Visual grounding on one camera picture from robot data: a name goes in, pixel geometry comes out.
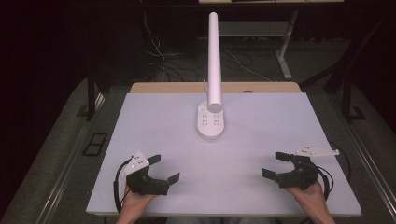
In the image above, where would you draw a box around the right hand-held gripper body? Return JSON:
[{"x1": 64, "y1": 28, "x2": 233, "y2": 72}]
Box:
[{"x1": 275, "y1": 144, "x2": 341, "y2": 190}]

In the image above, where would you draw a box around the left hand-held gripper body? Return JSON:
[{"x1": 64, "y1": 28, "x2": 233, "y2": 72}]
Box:
[{"x1": 120, "y1": 150, "x2": 171, "y2": 197}]

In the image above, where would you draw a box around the person's left hand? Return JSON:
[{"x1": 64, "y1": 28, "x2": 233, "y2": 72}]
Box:
[{"x1": 119, "y1": 186, "x2": 157, "y2": 217}]

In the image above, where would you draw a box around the person's right hand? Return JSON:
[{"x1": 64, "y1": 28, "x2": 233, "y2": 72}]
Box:
[{"x1": 285, "y1": 181, "x2": 327, "y2": 213}]

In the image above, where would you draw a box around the white board table cover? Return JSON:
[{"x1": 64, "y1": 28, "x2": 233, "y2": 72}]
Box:
[{"x1": 85, "y1": 91, "x2": 363, "y2": 218}]

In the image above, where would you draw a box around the wooden table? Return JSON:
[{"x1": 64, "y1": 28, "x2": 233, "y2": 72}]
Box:
[{"x1": 129, "y1": 81, "x2": 303, "y2": 94}]

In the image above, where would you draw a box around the black metal stand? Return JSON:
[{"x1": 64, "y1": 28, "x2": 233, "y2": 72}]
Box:
[
  {"x1": 323, "y1": 18, "x2": 368, "y2": 123},
  {"x1": 85, "y1": 69, "x2": 97, "y2": 122}
]

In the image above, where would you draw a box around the white metal desk leg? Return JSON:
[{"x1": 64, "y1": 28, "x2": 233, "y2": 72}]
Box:
[{"x1": 275, "y1": 9, "x2": 300, "y2": 80}]

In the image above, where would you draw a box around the white desk lamp with sockets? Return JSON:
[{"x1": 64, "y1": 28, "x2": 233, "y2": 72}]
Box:
[{"x1": 196, "y1": 11, "x2": 226, "y2": 141}]

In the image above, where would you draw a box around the grey desk panel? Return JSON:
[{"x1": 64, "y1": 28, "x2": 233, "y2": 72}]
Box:
[{"x1": 219, "y1": 21, "x2": 291, "y2": 38}]

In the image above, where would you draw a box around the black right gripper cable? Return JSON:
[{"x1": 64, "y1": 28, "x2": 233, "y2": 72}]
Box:
[{"x1": 317, "y1": 141, "x2": 353, "y2": 202}]

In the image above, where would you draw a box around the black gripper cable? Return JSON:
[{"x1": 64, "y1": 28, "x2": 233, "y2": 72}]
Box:
[
  {"x1": 112, "y1": 158, "x2": 133, "y2": 215},
  {"x1": 317, "y1": 141, "x2": 353, "y2": 202}
]

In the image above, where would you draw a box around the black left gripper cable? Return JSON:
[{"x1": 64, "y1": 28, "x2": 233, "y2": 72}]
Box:
[{"x1": 112, "y1": 158, "x2": 133, "y2": 215}]

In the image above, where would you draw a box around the black floor frame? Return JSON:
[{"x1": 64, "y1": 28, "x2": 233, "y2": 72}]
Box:
[{"x1": 81, "y1": 132, "x2": 109, "y2": 157}]

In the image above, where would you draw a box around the metal floor rail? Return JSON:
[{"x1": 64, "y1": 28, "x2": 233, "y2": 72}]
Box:
[
  {"x1": 35, "y1": 92, "x2": 106, "y2": 224},
  {"x1": 325, "y1": 92, "x2": 396, "y2": 220}
]

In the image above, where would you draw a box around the white floor cable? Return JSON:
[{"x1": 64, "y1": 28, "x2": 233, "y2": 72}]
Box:
[
  {"x1": 223, "y1": 49, "x2": 273, "y2": 83},
  {"x1": 141, "y1": 10, "x2": 167, "y2": 82}
]

